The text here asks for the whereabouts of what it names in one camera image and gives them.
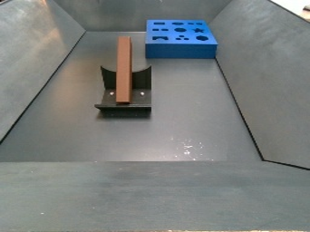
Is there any brown arch block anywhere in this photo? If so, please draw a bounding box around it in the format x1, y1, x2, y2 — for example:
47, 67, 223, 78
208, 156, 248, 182
116, 36, 132, 103

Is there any dark grey curved fixture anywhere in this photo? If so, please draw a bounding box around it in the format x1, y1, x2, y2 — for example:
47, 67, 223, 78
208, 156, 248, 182
95, 67, 151, 111

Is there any blue shape-sorting board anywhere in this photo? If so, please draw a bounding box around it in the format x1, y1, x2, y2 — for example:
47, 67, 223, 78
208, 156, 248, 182
146, 20, 218, 59

